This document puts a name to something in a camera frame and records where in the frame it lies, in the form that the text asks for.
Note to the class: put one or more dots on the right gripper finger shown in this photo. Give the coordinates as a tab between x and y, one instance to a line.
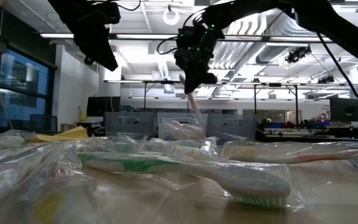
194	81

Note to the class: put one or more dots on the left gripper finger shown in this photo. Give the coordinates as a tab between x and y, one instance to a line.
102	54

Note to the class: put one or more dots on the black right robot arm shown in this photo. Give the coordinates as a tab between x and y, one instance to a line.
337	28

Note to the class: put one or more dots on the long ceiling light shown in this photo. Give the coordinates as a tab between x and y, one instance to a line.
291	39
141	36

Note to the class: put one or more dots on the black monitor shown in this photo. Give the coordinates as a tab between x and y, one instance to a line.
346	109
102	106

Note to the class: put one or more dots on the dark grey plastic bin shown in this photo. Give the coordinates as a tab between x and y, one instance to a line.
247	127
141	124

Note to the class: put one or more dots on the dark-framed window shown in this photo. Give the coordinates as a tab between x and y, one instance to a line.
23	73

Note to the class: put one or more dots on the yellow cloth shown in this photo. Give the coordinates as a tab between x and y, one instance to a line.
70	134

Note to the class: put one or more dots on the wrapped green toothbrush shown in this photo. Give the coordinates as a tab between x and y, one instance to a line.
154	165

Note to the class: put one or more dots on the black workstation frame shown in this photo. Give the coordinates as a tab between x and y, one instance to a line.
275	84

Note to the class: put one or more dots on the black ceiling camera rig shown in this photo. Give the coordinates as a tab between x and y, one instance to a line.
295	56

